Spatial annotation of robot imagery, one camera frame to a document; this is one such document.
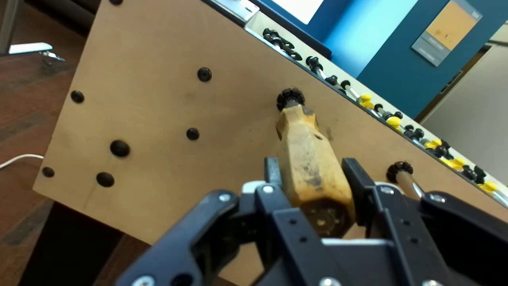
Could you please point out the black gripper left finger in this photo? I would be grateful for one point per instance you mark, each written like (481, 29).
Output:
(211, 239)

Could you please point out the white flat device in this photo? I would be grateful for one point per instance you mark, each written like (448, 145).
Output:
(32, 48)

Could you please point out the bright window pane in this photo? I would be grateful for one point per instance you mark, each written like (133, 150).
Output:
(299, 9)

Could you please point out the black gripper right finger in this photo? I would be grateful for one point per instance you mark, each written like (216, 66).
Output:
(422, 233)

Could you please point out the tan wall sign grey frame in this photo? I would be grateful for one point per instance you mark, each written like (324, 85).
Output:
(446, 32)

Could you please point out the yellow five-man foosball rod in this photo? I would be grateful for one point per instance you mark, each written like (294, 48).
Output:
(454, 163)

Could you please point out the wooden foosball table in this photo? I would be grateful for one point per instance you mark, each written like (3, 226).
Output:
(159, 105)

